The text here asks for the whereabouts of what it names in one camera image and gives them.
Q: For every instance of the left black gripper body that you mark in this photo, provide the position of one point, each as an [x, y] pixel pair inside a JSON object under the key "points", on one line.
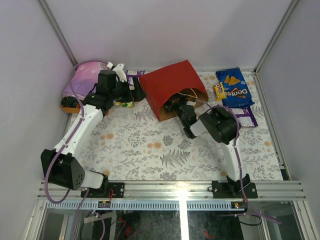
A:
{"points": [[136, 88]]}

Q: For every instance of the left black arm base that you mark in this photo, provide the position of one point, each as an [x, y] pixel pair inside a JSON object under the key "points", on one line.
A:
{"points": [[108, 190]]}

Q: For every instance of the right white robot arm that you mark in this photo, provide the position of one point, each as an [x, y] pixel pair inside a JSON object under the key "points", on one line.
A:
{"points": [[219, 121]]}

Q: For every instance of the dark patterned item in tray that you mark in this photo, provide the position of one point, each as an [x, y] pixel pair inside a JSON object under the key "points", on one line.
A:
{"points": [[69, 102]]}

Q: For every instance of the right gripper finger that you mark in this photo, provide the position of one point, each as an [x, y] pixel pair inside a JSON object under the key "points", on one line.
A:
{"points": [[170, 106], [180, 98]]}

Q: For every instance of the aluminium front rail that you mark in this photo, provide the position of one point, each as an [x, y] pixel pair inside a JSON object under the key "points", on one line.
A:
{"points": [[202, 190]]}

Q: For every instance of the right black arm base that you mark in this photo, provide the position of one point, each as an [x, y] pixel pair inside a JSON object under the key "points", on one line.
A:
{"points": [[232, 189]]}

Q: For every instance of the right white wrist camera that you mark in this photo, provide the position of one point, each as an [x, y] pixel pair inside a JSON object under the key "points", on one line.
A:
{"points": [[191, 103]]}

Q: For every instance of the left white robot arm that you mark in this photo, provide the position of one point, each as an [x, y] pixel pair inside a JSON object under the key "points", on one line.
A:
{"points": [[60, 165]]}

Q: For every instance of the orange wooden organizer tray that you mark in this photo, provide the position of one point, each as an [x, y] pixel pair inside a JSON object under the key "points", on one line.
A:
{"points": [[77, 109]]}

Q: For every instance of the red paper bag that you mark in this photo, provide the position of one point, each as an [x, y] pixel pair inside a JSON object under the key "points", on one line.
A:
{"points": [[161, 84]]}

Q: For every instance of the floral table mat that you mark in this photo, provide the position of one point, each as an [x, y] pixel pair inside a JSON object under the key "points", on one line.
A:
{"points": [[131, 144]]}

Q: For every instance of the folded purple cloth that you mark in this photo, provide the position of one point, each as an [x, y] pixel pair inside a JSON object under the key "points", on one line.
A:
{"points": [[86, 76]]}

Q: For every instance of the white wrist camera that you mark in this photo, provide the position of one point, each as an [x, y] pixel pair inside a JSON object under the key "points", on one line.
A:
{"points": [[191, 103], [119, 69]]}

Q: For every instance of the purple snack packet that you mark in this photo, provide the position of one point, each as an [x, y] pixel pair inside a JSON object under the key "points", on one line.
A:
{"points": [[130, 74], [245, 117]]}

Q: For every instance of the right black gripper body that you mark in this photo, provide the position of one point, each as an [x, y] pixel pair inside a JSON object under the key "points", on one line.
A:
{"points": [[180, 107]]}

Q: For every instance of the yellow green snack packet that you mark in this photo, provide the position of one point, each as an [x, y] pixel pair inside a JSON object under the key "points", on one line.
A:
{"points": [[130, 104]]}

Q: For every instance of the blue snack packet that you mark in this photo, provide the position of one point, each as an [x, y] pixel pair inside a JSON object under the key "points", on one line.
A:
{"points": [[236, 89]]}

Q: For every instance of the yellow candy packet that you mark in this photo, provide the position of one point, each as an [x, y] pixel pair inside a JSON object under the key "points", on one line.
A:
{"points": [[219, 91]]}

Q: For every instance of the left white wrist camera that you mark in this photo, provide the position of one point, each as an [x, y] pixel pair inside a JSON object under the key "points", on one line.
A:
{"points": [[119, 69]]}

